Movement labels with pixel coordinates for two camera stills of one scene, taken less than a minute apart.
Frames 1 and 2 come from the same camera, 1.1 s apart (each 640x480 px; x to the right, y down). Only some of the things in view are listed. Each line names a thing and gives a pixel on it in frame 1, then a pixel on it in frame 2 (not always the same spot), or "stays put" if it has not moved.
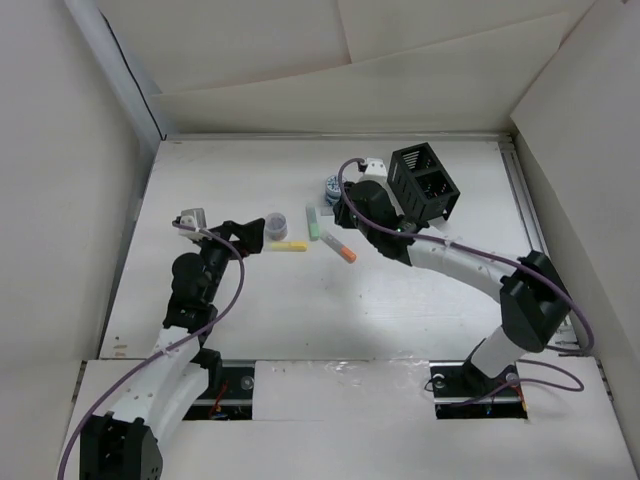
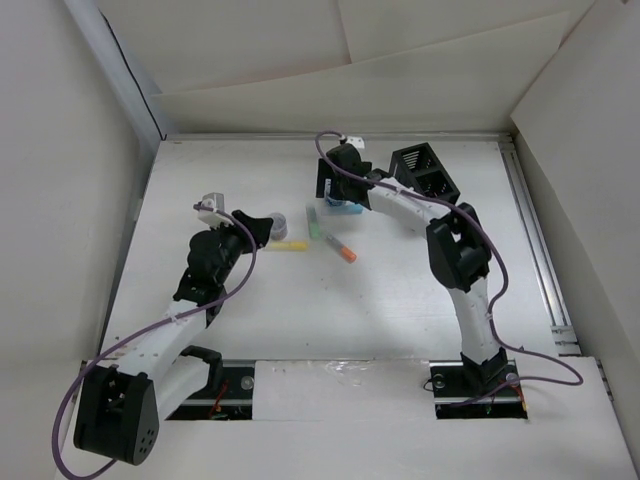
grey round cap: (276, 226) stays put
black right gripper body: (349, 219) -> (338, 187)
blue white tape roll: (333, 190) stays put
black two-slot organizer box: (422, 183) stays put
